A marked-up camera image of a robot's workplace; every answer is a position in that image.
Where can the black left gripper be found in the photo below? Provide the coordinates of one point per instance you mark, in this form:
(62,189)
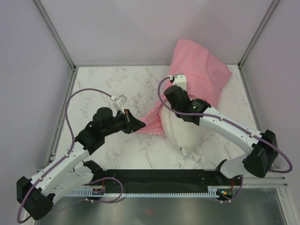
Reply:
(132,124)

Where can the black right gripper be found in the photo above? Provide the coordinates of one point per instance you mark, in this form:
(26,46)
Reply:
(185,92)

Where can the white pillow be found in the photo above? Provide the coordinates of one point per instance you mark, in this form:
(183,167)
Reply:
(185,136)

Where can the pink satin pillowcase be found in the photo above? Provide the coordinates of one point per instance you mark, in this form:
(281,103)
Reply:
(206,76)

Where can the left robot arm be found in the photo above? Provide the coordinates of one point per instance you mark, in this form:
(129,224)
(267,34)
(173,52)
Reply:
(31,192)

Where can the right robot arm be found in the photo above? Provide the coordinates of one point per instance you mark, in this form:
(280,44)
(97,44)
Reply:
(259,154)

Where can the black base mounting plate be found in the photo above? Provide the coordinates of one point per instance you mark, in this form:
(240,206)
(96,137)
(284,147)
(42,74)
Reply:
(158,181)

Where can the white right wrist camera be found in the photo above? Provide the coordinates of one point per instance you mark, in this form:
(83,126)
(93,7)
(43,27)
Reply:
(179,80)

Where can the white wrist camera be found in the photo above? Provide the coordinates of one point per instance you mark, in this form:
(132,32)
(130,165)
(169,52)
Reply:
(179,80)
(118,103)

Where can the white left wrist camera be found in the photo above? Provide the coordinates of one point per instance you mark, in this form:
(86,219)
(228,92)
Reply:
(118,103)

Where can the aluminium front rail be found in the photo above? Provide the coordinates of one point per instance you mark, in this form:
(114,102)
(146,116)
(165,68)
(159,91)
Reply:
(270,181)

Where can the left aluminium frame post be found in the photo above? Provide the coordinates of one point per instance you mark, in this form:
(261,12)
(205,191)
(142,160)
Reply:
(53,31)

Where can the aluminium frame post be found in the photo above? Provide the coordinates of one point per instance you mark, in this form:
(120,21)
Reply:
(53,31)
(263,23)

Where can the right aluminium frame post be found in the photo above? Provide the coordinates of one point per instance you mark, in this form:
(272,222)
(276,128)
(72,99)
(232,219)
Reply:
(263,23)

